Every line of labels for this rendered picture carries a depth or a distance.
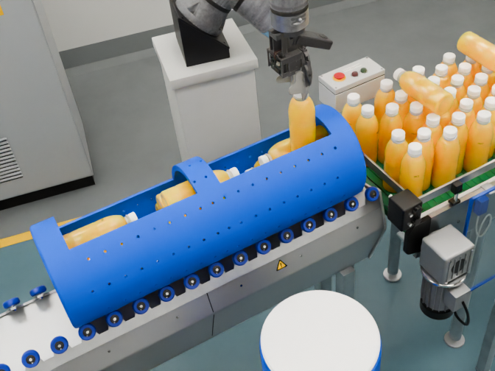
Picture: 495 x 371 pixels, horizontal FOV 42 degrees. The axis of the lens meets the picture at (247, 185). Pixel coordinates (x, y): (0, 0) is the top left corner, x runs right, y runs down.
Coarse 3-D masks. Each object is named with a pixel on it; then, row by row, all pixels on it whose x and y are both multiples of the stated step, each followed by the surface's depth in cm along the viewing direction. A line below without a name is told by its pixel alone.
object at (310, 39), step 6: (300, 36) 157; (306, 36) 158; (312, 36) 160; (318, 36) 162; (324, 36) 162; (300, 42) 158; (306, 42) 159; (312, 42) 160; (318, 42) 161; (324, 42) 162; (330, 42) 163; (318, 48) 162; (324, 48) 163; (330, 48) 164
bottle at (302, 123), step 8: (296, 104) 171; (304, 104) 171; (312, 104) 172; (288, 112) 175; (296, 112) 172; (304, 112) 171; (312, 112) 173; (296, 120) 173; (304, 120) 173; (312, 120) 174; (296, 128) 175; (304, 128) 175; (312, 128) 176; (296, 136) 177; (304, 136) 176; (312, 136) 178; (296, 144) 179; (304, 144) 178
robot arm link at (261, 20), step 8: (248, 0) 217; (256, 0) 217; (264, 0) 216; (240, 8) 220; (248, 8) 219; (256, 8) 218; (264, 8) 217; (248, 16) 221; (256, 16) 219; (264, 16) 218; (256, 24) 222; (264, 24) 220; (264, 32) 223
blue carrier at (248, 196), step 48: (336, 144) 176; (144, 192) 182; (240, 192) 167; (288, 192) 171; (336, 192) 179; (48, 240) 156; (96, 240) 156; (144, 240) 159; (192, 240) 163; (240, 240) 171; (96, 288) 156; (144, 288) 164
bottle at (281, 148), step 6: (318, 126) 191; (318, 132) 189; (324, 132) 189; (288, 138) 188; (318, 138) 188; (276, 144) 187; (282, 144) 186; (288, 144) 186; (270, 150) 187; (276, 150) 185; (282, 150) 185; (288, 150) 185; (270, 156) 186; (276, 156) 185
